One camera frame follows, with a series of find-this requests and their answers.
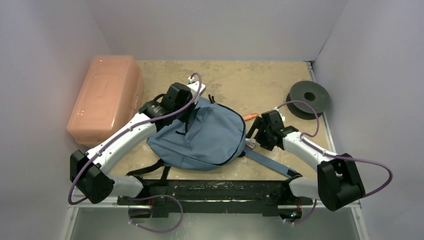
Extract orange marker pen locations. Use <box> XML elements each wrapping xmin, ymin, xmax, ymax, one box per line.
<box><xmin>242</xmin><ymin>113</ymin><xmax>259</xmax><ymax>121</ymax></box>

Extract small red white card box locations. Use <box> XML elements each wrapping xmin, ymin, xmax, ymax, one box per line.
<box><xmin>245</xmin><ymin>138</ymin><xmax>256</xmax><ymax>149</ymax></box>

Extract blue grey backpack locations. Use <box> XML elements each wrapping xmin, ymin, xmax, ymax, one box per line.
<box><xmin>127</xmin><ymin>97</ymin><xmax>298</xmax><ymax>180</ymax></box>

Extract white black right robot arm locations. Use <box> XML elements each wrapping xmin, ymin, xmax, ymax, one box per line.
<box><xmin>245</xmin><ymin>110</ymin><xmax>366</xmax><ymax>212</ymax></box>

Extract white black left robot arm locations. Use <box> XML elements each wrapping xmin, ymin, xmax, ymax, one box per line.
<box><xmin>67</xmin><ymin>80</ymin><xmax>206</xmax><ymax>205</ymax></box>

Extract black filament spool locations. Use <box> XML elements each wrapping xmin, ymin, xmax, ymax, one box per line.
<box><xmin>286</xmin><ymin>80</ymin><xmax>331</xmax><ymax>120</ymax></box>

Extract pink plastic storage box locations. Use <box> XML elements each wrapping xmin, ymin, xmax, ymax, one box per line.
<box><xmin>66</xmin><ymin>55</ymin><xmax>144</xmax><ymax>148</ymax></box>

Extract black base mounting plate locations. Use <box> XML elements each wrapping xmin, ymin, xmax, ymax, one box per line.
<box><xmin>117</xmin><ymin>179</ymin><xmax>313</xmax><ymax>220</ymax></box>

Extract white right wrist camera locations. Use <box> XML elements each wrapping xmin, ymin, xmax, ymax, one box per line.
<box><xmin>277</xmin><ymin>111</ymin><xmax>286</xmax><ymax>122</ymax></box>

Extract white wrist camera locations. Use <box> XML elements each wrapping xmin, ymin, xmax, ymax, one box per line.
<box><xmin>277</xmin><ymin>111</ymin><xmax>286</xmax><ymax>122</ymax></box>
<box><xmin>186</xmin><ymin>76</ymin><xmax>206</xmax><ymax>104</ymax></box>

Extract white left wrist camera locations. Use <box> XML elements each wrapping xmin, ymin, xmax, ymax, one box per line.
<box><xmin>186</xmin><ymin>76</ymin><xmax>206</xmax><ymax>104</ymax></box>

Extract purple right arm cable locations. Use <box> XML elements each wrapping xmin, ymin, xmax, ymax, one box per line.
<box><xmin>274</xmin><ymin>100</ymin><xmax>394</xmax><ymax>226</ymax></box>

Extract aluminium frame rails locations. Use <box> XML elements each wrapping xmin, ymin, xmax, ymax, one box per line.
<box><xmin>66</xmin><ymin>60</ymin><xmax>371</xmax><ymax>240</ymax></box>

